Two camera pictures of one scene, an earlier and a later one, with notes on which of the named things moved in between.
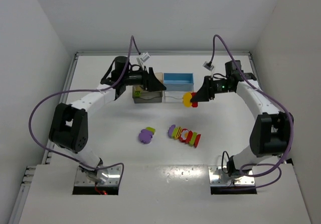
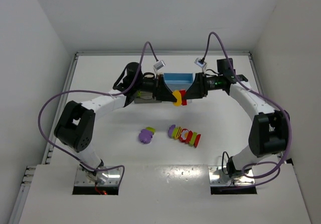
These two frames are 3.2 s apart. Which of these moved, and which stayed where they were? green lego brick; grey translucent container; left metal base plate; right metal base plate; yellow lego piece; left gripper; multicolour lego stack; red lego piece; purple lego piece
Moved: red lego piece; left gripper; yellow lego piece
Stayed: green lego brick; grey translucent container; multicolour lego stack; left metal base plate; purple lego piece; right metal base plate
